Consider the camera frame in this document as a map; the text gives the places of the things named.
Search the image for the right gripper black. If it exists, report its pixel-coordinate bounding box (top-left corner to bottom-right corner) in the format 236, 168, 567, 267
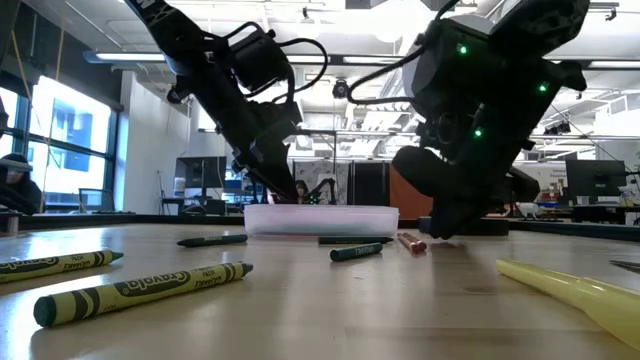
392, 145, 542, 240

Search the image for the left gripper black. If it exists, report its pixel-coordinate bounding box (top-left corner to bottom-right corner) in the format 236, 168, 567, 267
218, 98, 304, 203

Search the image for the pink and clear pencil box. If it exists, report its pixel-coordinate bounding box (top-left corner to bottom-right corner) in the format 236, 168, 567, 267
243, 203, 401, 237

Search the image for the dark green crayon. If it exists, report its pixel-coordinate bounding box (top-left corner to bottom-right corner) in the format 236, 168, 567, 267
317, 235, 395, 246
329, 242, 385, 263
176, 233, 249, 249

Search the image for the yellow-green Crayola crayon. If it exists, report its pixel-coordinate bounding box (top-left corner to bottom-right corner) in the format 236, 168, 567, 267
0, 249, 125, 284
32, 260, 255, 330

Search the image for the person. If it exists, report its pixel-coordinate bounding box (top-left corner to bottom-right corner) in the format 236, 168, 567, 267
293, 179, 312, 205
0, 152, 45, 217

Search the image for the orange partition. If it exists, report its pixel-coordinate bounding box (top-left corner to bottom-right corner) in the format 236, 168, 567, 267
388, 163, 435, 220

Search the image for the black monitor on stand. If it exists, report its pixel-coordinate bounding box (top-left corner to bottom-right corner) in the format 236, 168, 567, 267
174, 155, 229, 201

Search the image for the black cabinet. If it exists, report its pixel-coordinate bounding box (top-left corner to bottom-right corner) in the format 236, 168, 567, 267
349, 160, 391, 207

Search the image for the wide black monitor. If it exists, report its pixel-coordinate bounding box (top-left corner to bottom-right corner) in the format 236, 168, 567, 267
564, 159, 628, 199

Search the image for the small dark screen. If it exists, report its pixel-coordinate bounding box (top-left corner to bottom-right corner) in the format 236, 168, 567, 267
78, 187, 116, 213

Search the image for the long ceiling light strip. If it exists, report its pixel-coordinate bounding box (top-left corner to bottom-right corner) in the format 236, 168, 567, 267
83, 49, 640, 71

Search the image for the large glass window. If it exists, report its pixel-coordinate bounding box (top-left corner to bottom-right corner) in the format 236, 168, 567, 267
0, 74, 119, 211

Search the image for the black metal gantry frame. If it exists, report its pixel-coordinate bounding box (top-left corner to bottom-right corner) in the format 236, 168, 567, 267
298, 127, 341, 176

